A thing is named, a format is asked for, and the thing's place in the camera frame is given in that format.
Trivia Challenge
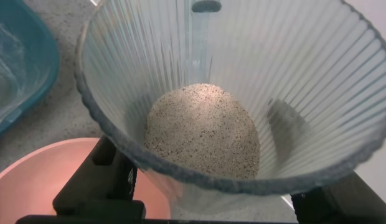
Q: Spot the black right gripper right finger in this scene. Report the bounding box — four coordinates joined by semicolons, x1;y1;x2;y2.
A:
291;172;386;223

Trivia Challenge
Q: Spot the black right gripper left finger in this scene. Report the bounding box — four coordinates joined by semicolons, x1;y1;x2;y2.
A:
52;136;146;218

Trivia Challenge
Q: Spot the beige speckled powder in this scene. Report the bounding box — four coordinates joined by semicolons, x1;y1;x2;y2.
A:
143;83;261;180

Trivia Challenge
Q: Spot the ribbed translucent plastic cup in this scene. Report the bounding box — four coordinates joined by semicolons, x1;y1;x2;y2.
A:
73;0;386;215

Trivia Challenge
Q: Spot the pink ribbed bowl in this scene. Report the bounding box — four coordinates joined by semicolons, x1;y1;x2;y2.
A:
0;138;171;220

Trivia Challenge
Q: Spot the teal square plastic tray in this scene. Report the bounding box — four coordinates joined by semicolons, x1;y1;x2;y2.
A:
0;0;60;139

